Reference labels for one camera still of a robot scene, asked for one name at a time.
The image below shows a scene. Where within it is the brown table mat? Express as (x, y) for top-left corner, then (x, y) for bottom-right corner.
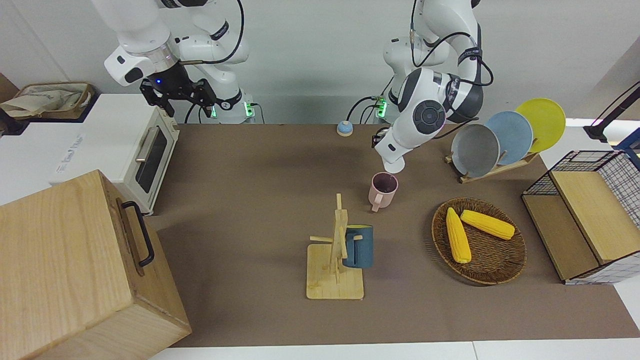
(145, 123), (640, 348)

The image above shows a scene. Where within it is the brown cardboard sheet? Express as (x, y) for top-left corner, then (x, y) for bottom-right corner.
(0, 72), (19, 103)

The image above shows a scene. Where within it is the pink mug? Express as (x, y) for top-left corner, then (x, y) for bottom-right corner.
(368, 172), (399, 213)

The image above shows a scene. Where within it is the yellow plate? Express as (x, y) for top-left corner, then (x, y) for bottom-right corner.
(515, 98), (567, 153)

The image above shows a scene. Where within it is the wooden plate rack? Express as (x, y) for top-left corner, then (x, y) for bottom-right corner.
(445, 150), (541, 184)

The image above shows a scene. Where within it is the blue metal bracket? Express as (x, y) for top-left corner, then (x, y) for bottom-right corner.
(615, 140), (640, 170)

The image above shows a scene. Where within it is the light blue plate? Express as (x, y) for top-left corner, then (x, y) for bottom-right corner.
(484, 111), (534, 166)

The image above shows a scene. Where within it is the wooden mug tree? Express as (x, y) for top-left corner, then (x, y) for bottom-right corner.
(306, 193), (365, 301)

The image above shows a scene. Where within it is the yellow corn cob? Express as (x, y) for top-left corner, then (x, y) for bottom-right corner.
(460, 209), (516, 240)
(446, 207), (472, 264)

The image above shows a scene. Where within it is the black wire shelf with boards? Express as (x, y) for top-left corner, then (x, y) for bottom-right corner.
(521, 150), (640, 286)

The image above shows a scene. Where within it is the white crumpled bag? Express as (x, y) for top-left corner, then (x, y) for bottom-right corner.
(2, 85), (83, 117)

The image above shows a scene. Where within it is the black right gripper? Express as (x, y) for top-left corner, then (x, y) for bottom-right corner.
(139, 62), (217, 119)

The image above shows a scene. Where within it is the dark blue mug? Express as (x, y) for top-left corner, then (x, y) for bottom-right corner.
(342, 225), (374, 269)

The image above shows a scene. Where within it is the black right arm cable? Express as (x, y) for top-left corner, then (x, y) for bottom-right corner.
(177, 0), (245, 66)

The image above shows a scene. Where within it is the black left base cable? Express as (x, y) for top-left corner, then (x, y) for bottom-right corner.
(359, 100), (385, 125)
(346, 95), (383, 125)

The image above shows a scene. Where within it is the brown wicker basket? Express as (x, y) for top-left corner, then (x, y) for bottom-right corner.
(431, 197), (528, 287)

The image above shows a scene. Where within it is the white toaster oven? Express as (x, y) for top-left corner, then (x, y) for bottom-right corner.
(0, 93), (181, 216)

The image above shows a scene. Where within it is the black plastic object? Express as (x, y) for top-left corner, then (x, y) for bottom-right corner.
(0, 107), (28, 137)

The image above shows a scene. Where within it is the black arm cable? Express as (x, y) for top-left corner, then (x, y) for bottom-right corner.
(409, 0), (496, 138)
(177, 0), (245, 66)

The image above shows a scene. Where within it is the grey plate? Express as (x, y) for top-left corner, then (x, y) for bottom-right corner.
(451, 123), (501, 178)

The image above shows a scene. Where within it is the black cabinet handle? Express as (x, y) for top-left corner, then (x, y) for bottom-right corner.
(121, 200), (156, 268)

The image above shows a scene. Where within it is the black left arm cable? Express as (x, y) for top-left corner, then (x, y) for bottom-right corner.
(409, 0), (496, 138)

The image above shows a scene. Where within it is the wooden drawer cabinet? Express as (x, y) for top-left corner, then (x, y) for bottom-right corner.
(0, 169), (192, 360)

